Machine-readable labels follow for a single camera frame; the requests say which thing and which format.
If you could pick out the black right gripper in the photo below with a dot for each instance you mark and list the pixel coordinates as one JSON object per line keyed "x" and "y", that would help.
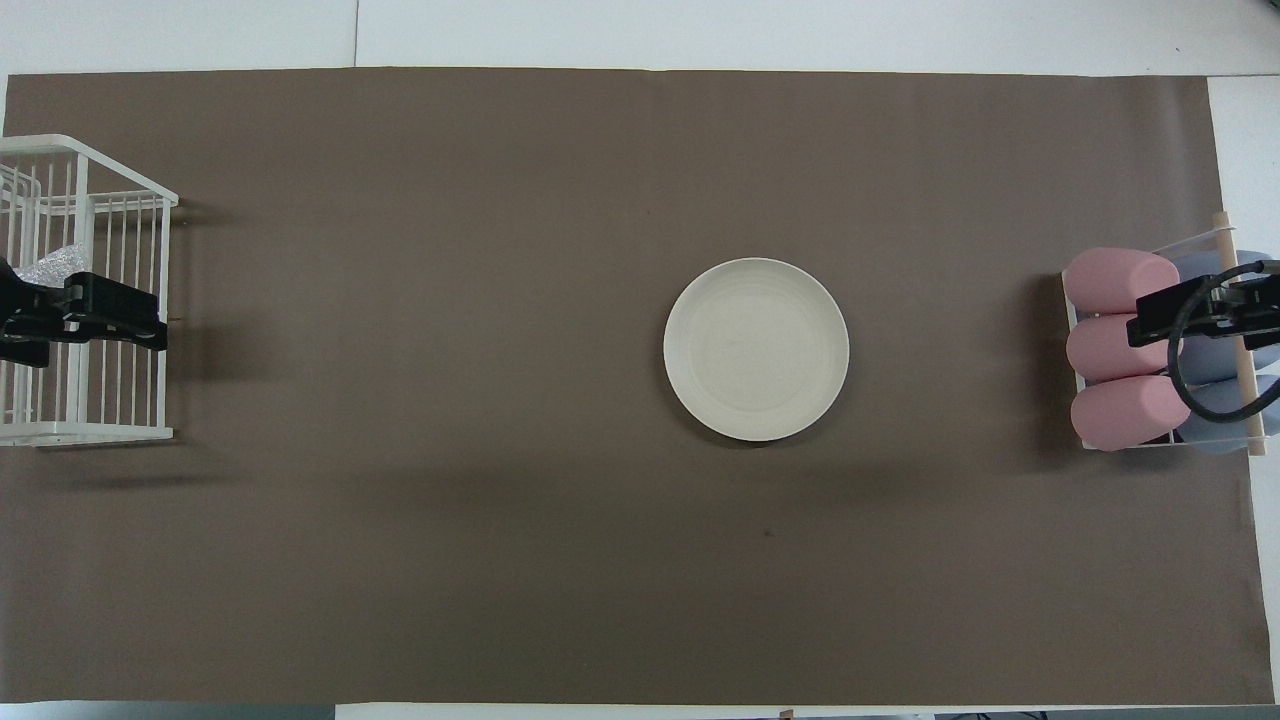
{"x": 1255, "y": 310}

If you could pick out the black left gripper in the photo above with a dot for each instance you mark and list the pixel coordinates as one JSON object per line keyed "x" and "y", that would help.
{"x": 25, "y": 320}

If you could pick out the silver mesh sponge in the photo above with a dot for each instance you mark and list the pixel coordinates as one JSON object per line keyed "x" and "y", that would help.
{"x": 50, "y": 268}

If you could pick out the cream round plate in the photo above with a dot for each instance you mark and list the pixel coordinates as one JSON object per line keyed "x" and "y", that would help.
{"x": 756, "y": 350}

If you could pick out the blue plastic cup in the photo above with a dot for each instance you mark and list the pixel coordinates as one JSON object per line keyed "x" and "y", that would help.
{"x": 1200, "y": 268}
{"x": 1210, "y": 440}
{"x": 1215, "y": 360}

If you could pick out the pink plastic cup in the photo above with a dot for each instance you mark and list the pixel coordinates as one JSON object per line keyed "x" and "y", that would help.
{"x": 1120, "y": 415}
{"x": 1100, "y": 350}
{"x": 1110, "y": 280}

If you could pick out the white cup rack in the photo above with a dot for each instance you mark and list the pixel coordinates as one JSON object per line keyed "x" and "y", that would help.
{"x": 1250, "y": 400}

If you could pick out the brown table mat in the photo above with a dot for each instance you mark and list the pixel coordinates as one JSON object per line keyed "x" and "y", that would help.
{"x": 500, "y": 250}

